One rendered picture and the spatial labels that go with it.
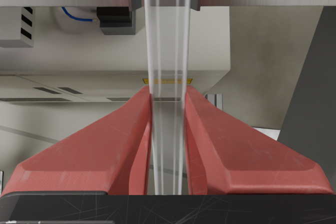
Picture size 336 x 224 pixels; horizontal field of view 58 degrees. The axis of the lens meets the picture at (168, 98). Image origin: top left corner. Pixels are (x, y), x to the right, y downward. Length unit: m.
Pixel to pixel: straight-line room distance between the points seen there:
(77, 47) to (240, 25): 0.78
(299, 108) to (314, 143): 0.03
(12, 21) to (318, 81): 0.42
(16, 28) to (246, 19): 0.88
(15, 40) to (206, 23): 0.29
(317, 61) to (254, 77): 0.97
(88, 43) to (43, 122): 0.71
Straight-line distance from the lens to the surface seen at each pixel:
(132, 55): 0.48
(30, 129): 1.19
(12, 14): 0.51
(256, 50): 1.17
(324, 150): 0.17
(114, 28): 0.47
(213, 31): 0.50
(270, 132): 1.14
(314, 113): 0.18
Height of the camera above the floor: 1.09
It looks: 84 degrees down
